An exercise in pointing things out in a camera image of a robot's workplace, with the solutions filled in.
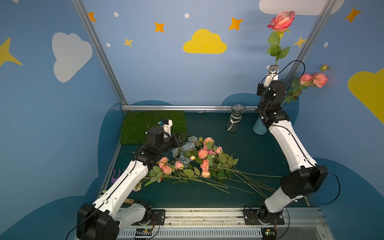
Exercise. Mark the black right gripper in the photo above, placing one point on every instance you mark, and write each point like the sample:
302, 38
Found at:
270, 85

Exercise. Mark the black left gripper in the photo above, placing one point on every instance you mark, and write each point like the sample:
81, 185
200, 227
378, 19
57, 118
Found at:
180, 139

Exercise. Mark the pink rose spray stem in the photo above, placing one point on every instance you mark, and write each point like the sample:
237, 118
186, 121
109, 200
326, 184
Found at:
316, 80

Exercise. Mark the single pink rose stem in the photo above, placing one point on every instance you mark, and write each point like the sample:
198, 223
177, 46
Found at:
279, 26

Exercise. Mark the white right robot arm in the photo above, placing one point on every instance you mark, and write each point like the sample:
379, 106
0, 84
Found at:
306, 176

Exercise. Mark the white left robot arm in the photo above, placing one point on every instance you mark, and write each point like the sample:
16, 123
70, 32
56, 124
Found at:
120, 192

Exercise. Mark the light blue cylinder vase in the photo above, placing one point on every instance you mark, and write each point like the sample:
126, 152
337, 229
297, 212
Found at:
259, 128

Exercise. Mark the clear glass vase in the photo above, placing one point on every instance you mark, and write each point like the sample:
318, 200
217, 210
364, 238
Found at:
236, 116

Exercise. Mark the grey blue artificial flower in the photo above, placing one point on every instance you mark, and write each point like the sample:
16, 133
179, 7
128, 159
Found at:
184, 153

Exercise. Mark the green artificial grass mat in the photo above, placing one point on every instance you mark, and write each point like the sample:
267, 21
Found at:
136, 124

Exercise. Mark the pile of pink roses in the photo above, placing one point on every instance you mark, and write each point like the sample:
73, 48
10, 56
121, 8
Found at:
212, 166

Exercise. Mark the purple plastic toy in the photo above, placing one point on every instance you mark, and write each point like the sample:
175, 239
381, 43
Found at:
115, 176

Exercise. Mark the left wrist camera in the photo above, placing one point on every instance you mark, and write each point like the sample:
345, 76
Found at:
166, 124

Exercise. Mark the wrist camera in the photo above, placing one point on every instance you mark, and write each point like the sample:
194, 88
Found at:
166, 124
273, 71

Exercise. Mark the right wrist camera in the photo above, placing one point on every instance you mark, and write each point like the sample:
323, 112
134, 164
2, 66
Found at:
273, 71

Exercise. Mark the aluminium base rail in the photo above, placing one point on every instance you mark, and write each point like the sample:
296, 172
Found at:
139, 223

